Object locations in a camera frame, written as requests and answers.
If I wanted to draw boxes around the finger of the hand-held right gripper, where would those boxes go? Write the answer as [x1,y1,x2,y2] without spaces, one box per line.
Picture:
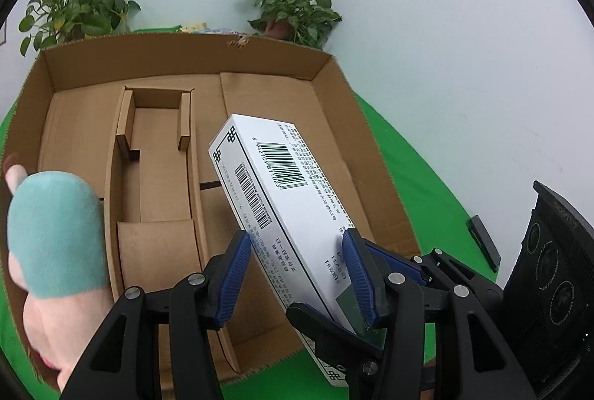
[366,241,505,304]
[285,302,393,400]

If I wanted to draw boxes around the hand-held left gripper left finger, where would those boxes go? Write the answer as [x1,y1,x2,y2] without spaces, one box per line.
[60,230,254,400]

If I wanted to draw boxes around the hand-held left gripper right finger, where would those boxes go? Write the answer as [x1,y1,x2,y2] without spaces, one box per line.
[342,227,539,400]

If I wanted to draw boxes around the white medicine box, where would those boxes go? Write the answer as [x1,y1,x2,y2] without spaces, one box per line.
[207,114,388,389]

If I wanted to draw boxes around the large cardboard box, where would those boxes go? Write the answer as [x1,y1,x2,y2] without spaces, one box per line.
[0,32,421,387]

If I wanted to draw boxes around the small black flat device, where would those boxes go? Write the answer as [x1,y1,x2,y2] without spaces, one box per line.
[467,214,502,273]

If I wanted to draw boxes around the cardboard insert divider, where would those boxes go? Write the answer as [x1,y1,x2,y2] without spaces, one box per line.
[104,85,242,375]

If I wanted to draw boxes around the teal and pink plush toy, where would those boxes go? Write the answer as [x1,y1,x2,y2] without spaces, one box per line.
[2,152,114,394]

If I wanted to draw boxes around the colourful packet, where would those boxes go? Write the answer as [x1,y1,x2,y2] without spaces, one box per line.
[180,23,247,37]

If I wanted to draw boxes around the potted green plant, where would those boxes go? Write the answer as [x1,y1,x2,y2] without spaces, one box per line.
[239,0,343,50]
[19,0,141,57]

